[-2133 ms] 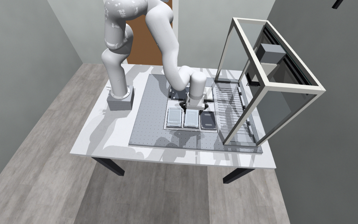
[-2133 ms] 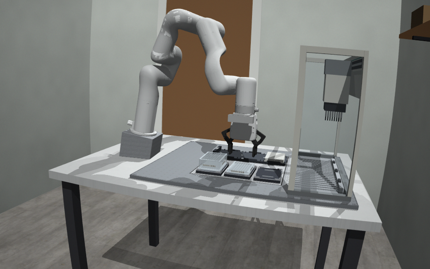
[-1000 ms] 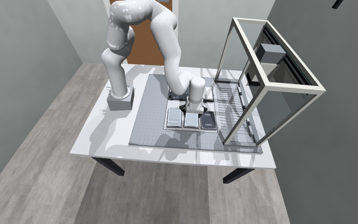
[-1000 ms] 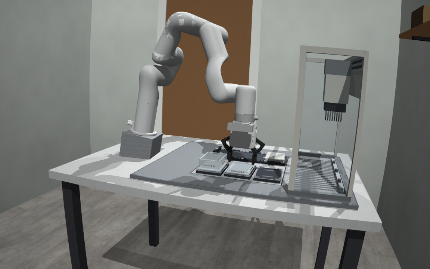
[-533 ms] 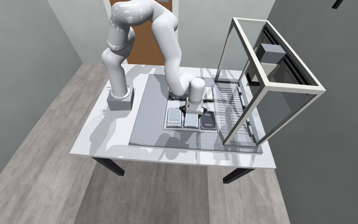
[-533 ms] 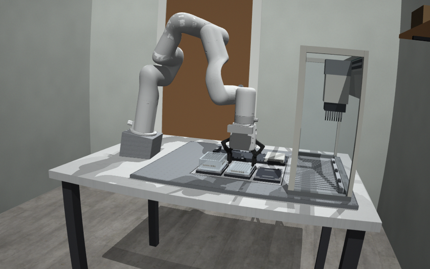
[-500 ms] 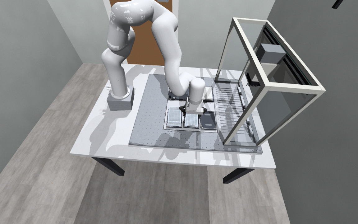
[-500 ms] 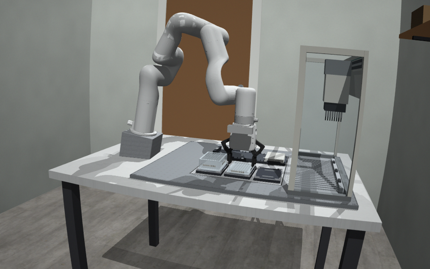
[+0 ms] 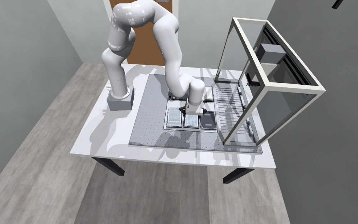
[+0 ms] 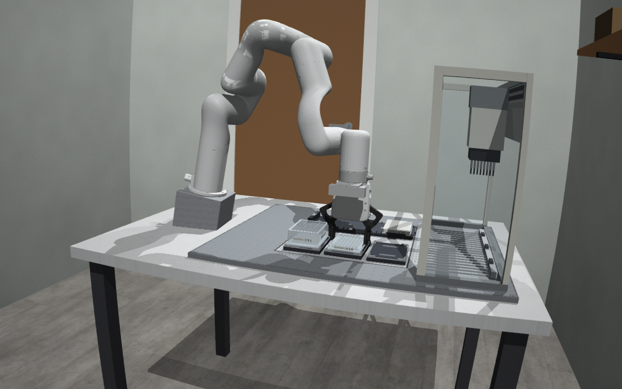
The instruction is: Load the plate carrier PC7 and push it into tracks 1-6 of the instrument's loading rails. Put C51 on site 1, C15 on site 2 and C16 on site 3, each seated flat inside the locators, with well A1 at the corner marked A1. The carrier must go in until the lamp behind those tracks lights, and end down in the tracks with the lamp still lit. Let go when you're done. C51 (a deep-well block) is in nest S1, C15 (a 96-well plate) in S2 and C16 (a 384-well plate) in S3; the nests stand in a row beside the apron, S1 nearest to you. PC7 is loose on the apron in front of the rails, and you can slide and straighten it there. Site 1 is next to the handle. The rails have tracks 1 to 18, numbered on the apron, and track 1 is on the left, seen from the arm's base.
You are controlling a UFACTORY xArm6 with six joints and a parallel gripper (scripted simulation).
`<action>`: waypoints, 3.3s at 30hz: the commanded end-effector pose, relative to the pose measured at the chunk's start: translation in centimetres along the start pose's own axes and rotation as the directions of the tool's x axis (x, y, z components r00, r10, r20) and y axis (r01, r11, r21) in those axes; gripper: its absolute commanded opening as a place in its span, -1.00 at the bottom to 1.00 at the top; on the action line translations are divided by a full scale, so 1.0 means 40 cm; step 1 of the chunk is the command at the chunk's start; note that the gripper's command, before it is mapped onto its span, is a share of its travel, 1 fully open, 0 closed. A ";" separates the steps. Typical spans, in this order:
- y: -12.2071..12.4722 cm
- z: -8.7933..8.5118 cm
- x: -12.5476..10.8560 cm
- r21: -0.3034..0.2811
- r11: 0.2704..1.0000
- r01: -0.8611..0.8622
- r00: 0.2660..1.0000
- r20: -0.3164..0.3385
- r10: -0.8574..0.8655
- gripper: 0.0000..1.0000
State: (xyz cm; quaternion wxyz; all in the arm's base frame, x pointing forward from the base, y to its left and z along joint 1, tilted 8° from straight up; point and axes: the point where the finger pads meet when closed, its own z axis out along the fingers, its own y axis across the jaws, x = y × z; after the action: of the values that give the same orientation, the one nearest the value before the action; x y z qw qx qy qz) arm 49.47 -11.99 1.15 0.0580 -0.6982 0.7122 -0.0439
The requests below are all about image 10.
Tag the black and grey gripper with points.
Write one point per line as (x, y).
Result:
(354, 209)

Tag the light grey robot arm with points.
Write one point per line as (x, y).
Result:
(247, 83)

